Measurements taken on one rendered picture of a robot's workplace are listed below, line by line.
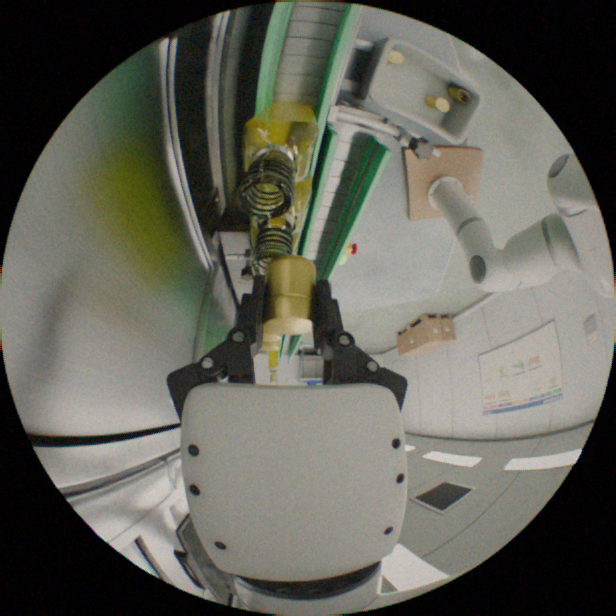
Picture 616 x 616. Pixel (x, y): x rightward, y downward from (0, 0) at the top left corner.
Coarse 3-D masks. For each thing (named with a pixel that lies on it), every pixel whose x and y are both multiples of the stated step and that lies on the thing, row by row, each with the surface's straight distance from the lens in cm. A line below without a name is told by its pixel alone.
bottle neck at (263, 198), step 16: (256, 160) 12; (272, 160) 11; (288, 160) 12; (256, 176) 10; (272, 176) 10; (288, 176) 11; (240, 192) 10; (256, 192) 12; (272, 192) 13; (288, 192) 10; (240, 208) 11; (256, 208) 11; (272, 208) 11; (288, 208) 11
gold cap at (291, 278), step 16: (288, 256) 13; (272, 272) 13; (288, 272) 12; (304, 272) 13; (272, 288) 12; (288, 288) 12; (304, 288) 12; (272, 304) 12; (288, 304) 11; (304, 304) 12; (272, 320) 12; (288, 320) 11; (304, 320) 11
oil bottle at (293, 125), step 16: (272, 112) 20; (288, 112) 21; (304, 112) 22; (256, 128) 15; (272, 128) 15; (288, 128) 15; (304, 128) 15; (256, 144) 15; (272, 144) 14; (288, 144) 14; (304, 144) 14; (304, 160) 15; (304, 176) 16
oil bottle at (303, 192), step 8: (304, 184) 18; (296, 192) 17; (304, 192) 18; (296, 200) 17; (304, 200) 17; (296, 208) 17; (304, 208) 18; (296, 216) 18; (304, 216) 18; (256, 224) 19; (296, 224) 18; (304, 224) 20; (296, 232) 19
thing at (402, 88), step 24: (384, 48) 42; (408, 48) 45; (384, 72) 48; (408, 72) 50; (432, 72) 53; (456, 72) 48; (384, 96) 48; (408, 96) 50; (480, 96) 52; (432, 120) 54; (456, 120) 53
